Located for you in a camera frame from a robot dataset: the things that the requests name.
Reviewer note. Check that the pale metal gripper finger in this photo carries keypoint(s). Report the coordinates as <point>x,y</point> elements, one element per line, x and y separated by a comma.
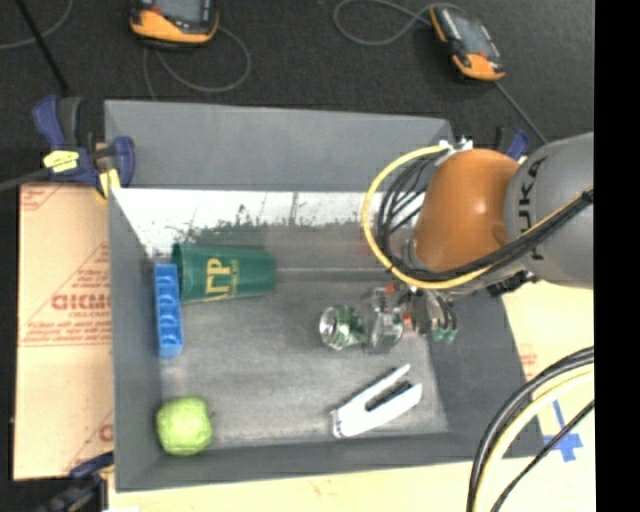
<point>386,334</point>
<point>380,301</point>

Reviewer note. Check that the crushed green and silver can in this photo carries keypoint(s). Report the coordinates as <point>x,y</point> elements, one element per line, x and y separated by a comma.
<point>341,327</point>

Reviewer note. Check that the white plastic clip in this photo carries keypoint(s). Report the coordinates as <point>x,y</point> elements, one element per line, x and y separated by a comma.
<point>370,407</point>

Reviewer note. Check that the grey metal bin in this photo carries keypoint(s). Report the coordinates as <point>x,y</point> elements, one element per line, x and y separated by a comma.
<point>280,380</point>

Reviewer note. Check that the green cup with yellow print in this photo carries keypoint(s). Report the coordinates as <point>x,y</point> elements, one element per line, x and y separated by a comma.
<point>225,272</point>

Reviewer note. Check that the blue studded toy block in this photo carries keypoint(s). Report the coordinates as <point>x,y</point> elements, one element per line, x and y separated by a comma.
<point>168,310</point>

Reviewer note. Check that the green apple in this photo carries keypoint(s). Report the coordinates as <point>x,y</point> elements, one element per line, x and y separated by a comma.
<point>184,426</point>

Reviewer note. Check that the brown cardboard board red print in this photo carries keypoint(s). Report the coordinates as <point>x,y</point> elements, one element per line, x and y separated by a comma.
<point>60,310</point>

